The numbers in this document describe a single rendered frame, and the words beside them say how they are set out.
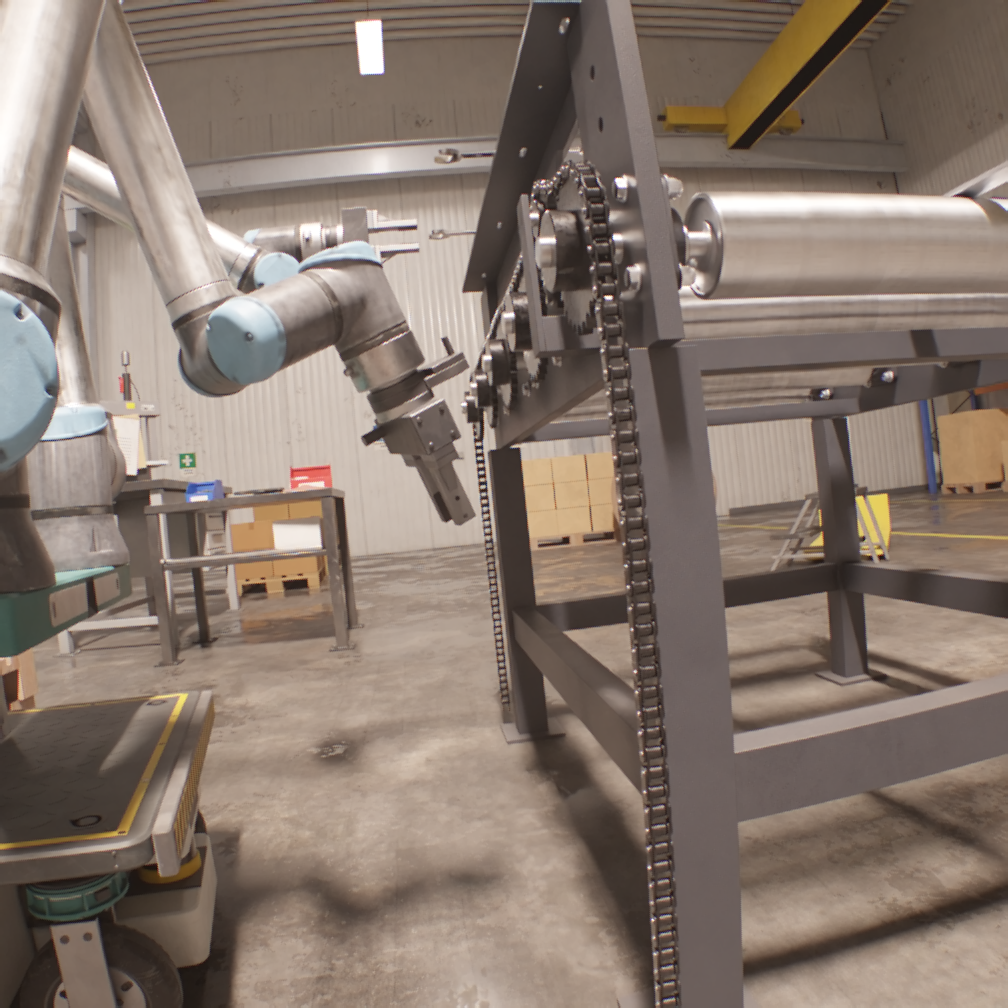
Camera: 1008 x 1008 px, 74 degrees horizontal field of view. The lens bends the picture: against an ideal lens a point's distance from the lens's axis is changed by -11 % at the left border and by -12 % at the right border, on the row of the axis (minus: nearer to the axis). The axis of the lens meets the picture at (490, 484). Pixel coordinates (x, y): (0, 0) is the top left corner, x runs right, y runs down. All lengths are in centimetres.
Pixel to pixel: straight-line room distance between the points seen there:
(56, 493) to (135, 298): 1133
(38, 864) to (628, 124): 90
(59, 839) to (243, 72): 1325
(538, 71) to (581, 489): 786
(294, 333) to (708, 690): 55
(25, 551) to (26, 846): 29
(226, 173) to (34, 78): 1138
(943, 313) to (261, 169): 1129
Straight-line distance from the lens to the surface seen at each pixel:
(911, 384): 191
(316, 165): 1196
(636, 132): 76
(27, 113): 79
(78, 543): 127
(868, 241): 86
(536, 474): 867
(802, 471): 1300
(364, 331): 86
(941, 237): 92
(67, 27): 85
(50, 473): 129
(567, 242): 74
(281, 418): 1157
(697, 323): 107
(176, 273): 94
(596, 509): 875
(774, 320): 112
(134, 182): 97
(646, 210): 72
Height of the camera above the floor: 61
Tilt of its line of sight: 1 degrees up
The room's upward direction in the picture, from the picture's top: 6 degrees counter-clockwise
